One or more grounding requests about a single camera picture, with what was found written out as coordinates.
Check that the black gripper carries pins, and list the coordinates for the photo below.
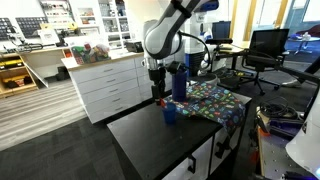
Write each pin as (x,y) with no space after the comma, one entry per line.
(156,75)

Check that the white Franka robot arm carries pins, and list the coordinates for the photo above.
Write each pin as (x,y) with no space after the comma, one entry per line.
(166,33)

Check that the dark blue plastic cup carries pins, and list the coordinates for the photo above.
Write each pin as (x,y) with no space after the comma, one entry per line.
(169,114)

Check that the dark blue water bottle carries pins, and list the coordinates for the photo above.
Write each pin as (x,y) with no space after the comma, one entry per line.
(179,86)

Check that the black table cabinet white doors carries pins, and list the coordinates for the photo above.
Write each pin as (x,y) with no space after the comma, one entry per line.
(160,140)

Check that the white drawer cabinet wooden top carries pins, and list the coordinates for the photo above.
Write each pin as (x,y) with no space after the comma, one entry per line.
(110,86)

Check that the black box device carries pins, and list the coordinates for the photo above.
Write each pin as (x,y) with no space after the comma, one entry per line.
(135,46)

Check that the dark colourful patterned cloth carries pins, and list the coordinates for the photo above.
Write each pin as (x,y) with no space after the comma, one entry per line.
(213,103)

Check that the clear bin of colourful objects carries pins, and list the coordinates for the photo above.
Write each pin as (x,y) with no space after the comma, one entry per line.
(90,54)

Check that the wooden top desk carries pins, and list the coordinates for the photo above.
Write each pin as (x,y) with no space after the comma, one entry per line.
(230,48)

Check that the white shelving unit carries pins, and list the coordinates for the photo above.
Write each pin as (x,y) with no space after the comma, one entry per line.
(100,20)

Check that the black floor bin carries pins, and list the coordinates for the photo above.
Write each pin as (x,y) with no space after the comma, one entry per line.
(62,73)

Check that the black office chair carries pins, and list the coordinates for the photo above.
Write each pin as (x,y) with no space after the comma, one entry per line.
(266,46)

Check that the metal optical breadboard table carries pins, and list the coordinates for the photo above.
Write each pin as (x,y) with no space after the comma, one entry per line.
(271,156)

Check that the black metal rig bar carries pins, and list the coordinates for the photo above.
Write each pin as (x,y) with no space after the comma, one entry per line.
(293,71)

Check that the wooden workbench with shelves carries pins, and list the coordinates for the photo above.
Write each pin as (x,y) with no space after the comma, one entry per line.
(20,71)

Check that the large black pegboard panel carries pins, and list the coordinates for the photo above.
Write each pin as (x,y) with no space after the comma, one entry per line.
(30,26)

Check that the round grey table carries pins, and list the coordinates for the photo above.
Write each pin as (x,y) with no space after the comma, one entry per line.
(304,40)

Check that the small black pegboard panel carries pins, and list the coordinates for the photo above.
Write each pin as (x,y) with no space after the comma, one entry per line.
(5,28)

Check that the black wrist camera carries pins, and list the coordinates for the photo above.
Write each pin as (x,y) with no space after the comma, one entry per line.
(173,67)

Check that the black stereo camera bar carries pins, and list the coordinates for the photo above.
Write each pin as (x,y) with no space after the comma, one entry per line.
(218,41)

